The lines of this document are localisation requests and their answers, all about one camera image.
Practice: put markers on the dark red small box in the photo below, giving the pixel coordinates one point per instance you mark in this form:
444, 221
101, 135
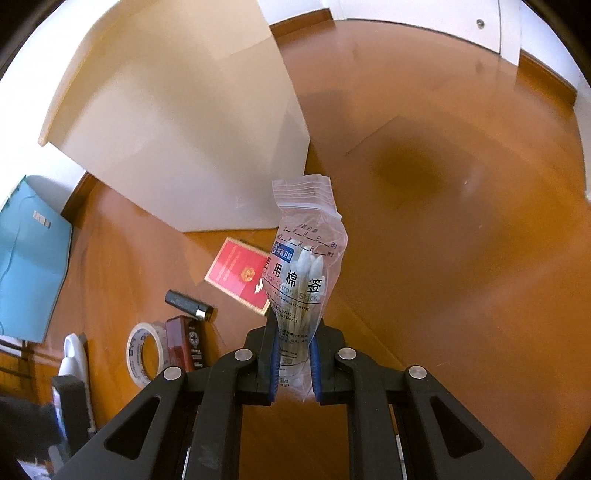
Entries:
185, 344

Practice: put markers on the light blue storage box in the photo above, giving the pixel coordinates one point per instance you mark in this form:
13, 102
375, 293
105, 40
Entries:
35, 248

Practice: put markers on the cream white trash bin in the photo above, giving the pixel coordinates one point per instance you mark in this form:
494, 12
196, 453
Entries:
186, 109

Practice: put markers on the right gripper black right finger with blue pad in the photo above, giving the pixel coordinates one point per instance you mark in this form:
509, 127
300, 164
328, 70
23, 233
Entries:
403, 424

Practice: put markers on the red cigarette pack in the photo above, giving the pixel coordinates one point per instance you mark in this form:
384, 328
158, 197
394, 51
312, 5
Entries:
237, 271

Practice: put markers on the white tape roll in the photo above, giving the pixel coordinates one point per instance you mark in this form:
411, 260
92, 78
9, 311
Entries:
134, 351

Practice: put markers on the black lighter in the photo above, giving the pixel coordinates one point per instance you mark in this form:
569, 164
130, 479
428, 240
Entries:
194, 308

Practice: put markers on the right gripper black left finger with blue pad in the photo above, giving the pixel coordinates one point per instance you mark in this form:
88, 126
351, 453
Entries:
185, 425

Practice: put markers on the cotton swab plastic bag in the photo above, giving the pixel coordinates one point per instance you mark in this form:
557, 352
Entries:
301, 271

